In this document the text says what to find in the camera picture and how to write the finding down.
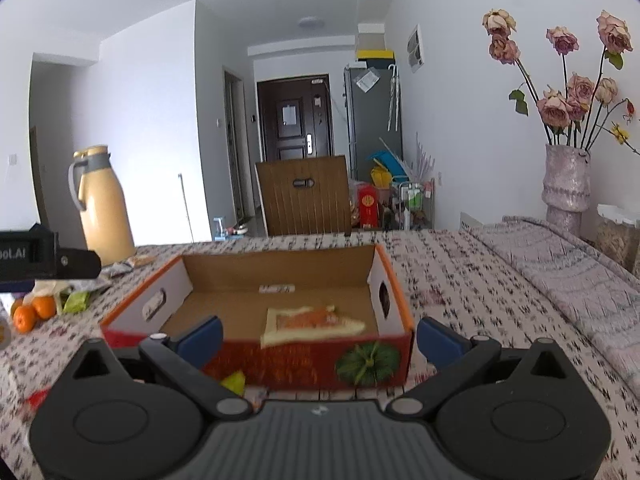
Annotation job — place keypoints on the pink textured vase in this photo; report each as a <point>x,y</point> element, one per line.
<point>565,185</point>

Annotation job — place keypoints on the round ceiling lamp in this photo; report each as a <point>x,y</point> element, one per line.
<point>311,22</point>

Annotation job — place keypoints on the red snack packet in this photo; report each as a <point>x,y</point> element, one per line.
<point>37,397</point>

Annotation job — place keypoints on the dried pink rose bouquet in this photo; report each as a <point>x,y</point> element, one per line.
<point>555,110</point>

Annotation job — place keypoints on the yellow thermos jug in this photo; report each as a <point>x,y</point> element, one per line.
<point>107,210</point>

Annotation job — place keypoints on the white dried grass bunch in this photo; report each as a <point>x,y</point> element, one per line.
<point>422,160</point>

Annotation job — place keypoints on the plain cardboard box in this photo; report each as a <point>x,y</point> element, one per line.
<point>372,37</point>

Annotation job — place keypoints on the clear drinking glass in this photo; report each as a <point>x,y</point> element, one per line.
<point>4,330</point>

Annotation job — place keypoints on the clear document sleeve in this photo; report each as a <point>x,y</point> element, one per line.
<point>367,80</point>

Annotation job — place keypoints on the grey refrigerator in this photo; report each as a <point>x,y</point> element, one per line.
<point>370,120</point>

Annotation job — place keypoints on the silver snack packet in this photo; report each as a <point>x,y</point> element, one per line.
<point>114,270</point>

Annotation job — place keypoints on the dark brown entrance door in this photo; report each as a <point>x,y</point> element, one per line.
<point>275,135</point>

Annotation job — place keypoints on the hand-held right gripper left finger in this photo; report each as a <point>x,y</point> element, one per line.
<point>202,342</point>

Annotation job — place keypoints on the cream orange snack packet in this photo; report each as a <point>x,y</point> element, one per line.
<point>305,322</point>

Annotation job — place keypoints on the small green snack packet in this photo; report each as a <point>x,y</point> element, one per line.
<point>75,302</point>

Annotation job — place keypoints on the red cardboard box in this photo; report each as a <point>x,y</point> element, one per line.
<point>310,365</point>

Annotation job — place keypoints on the orange fruit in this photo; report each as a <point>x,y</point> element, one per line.
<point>24,319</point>
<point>45,306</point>

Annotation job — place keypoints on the white umbrella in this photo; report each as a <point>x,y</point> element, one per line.
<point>395,95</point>

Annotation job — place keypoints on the white wall panel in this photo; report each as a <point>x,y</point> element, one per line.
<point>415,47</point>

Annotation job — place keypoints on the red gift box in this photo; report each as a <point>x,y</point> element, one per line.
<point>368,207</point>

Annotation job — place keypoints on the pale yellow plastic bag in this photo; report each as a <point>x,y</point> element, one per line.
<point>50,290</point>

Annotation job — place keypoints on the brown snack packet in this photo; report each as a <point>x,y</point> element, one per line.
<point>142,261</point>

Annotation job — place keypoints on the lime green snack packet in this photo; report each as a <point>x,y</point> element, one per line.
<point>234,384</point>

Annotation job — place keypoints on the folded grey patterned cloth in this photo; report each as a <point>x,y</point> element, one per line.
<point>565,270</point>

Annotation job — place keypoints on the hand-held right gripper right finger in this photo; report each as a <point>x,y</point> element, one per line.
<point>440,342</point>

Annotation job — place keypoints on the blue plastic dustpan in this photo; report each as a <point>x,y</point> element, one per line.
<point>387,160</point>

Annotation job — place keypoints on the yellow and black box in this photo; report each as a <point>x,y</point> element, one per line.
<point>375,55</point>

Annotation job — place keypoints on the glass jar of cereal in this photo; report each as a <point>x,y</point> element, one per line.
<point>617,245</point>

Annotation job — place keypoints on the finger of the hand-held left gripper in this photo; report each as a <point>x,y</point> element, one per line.
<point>75,263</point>

